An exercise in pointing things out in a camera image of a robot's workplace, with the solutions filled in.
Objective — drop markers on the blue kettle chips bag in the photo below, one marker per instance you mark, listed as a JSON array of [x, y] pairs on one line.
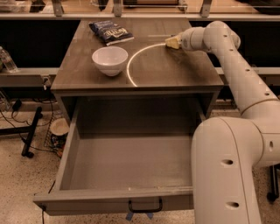
[[109, 32]]

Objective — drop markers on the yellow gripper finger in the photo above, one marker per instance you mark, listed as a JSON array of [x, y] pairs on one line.
[[173, 42]]

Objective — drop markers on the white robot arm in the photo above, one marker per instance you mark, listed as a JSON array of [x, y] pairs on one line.
[[226, 149]]

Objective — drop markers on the black table leg right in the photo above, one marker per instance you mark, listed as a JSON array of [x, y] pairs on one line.
[[273, 194]]

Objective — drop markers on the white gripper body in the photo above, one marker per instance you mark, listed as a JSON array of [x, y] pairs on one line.
[[185, 41]]

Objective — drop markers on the clear plastic water bottle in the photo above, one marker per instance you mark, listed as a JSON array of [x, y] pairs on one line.
[[8, 61]]

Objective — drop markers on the black table leg left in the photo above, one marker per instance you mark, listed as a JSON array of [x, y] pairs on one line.
[[28, 141]]

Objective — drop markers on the open grey top drawer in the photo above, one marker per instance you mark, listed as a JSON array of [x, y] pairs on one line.
[[125, 149]]

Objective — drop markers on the paper cup on floor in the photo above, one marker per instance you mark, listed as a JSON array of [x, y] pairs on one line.
[[59, 130]]

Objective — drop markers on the white ceramic bowl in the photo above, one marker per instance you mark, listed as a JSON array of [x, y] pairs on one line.
[[110, 60]]

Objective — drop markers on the black drawer handle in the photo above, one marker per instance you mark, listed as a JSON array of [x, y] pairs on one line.
[[144, 207]]

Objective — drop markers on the black table leg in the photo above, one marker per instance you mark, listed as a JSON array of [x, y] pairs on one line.
[[273, 194], [28, 141]]

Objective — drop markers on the grey wooden cabinet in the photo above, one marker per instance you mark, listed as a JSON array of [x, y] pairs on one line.
[[152, 67]]

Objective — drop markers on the blue tape strips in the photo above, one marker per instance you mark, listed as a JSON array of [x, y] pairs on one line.
[[132, 216]]

